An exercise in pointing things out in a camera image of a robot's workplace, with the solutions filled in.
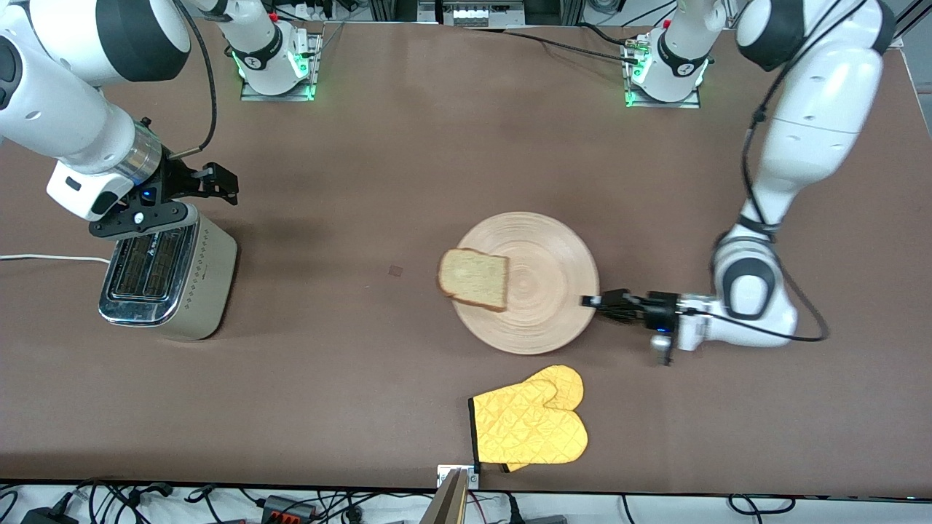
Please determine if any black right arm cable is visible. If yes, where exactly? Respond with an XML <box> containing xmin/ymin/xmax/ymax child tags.
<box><xmin>169</xmin><ymin>0</ymin><xmax>219</xmax><ymax>159</ymax></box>

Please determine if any white power strip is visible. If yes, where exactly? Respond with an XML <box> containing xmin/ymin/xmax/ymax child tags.
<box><xmin>279</xmin><ymin>0</ymin><xmax>328</xmax><ymax>22</ymax></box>

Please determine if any black plug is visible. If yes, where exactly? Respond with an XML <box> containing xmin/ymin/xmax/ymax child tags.
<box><xmin>502</xmin><ymin>495</ymin><xmax>569</xmax><ymax>524</ymax></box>

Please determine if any thin black table cable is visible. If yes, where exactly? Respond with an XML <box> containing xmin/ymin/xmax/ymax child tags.
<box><xmin>466</xmin><ymin>25</ymin><xmax>641</xmax><ymax>65</ymax></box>

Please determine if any bread slice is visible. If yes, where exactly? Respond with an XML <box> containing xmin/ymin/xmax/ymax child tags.
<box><xmin>437</xmin><ymin>248</ymin><xmax>510</xmax><ymax>313</ymax></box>

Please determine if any black looped floor cable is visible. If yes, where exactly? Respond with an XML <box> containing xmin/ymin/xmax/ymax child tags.
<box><xmin>728</xmin><ymin>495</ymin><xmax>796</xmax><ymax>517</ymax></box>

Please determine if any grey electrical control box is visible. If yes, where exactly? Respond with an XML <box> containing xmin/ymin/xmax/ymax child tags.
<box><xmin>437</xmin><ymin>0</ymin><xmax>526</xmax><ymax>26</ymax></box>

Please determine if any round wooden plate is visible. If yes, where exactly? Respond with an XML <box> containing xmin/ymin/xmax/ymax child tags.
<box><xmin>450</xmin><ymin>212</ymin><xmax>601</xmax><ymax>355</ymax></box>

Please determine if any orange and black connector block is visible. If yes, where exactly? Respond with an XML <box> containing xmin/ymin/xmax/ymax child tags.
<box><xmin>262</xmin><ymin>495</ymin><xmax>319</xmax><ymax>522</ymax></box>

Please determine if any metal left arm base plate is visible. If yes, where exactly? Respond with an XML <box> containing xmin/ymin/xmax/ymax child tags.
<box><xmin>624</xmin><ymin>33</ymin><xmax>703</xmax><ymax>109</ymax></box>

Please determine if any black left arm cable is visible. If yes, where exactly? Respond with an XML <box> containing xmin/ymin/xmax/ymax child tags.
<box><xmin>674</xmin><ymin>0</ymin><xmax>871</xmax><ymax>344</ymax></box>

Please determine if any yellow quilted oven mitt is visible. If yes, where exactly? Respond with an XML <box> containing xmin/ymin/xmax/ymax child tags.
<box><xmin>468</xmin><ymin>378</ymin><xmax>589</xmax><ymax>467</ymax></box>
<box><xmin>502</xmin><ymin>365</ymin><xmax>585</xmax><ymax>474</ymax></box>

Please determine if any beige camera support beam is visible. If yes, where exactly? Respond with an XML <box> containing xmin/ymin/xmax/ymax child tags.
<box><xmin>419</xmin><ymin>469</ymin><xmax>469</xmax><ymax>524</ymax></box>

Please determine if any metal table edge bracket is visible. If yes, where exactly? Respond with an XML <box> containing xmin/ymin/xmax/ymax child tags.
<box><xmin>437</xmin><ymin>464</ymin><xmax>480</xmax><ymax>489</ymax></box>

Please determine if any silver two-slot toaster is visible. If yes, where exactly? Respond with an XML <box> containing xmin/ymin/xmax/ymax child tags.
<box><xmin>98</xmin><ymin>204</ymin><xmax>239</xmax><ymax>342</ymax></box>

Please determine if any white toaster power cable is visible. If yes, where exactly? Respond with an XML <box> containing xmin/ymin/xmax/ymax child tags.
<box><xmin>0</xmin><ymin>253</ymin><xmax>111</xmax><ymax>266</ymax></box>

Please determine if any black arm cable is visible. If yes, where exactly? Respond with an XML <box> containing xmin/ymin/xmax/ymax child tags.
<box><xmin>674</xmin><ymin>0</ymin><xmax>871</xmax><ymax>344</ymax></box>
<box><xmin>169</xmin><ymin>0</ymin><xmax>219</xmax><ymax>159</ymax></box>

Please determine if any thick black table cable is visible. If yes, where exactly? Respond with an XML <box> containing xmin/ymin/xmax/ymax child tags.
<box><xmin>579</xmin><ymin>22</ymin><xmax>636</xmax><ymax>49</ymax></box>

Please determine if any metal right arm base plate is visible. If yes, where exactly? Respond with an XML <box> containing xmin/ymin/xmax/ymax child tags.
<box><xmin>240</xmin><ymin>29</ymin><xmax>323</xmax><ymax>102</ymax></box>

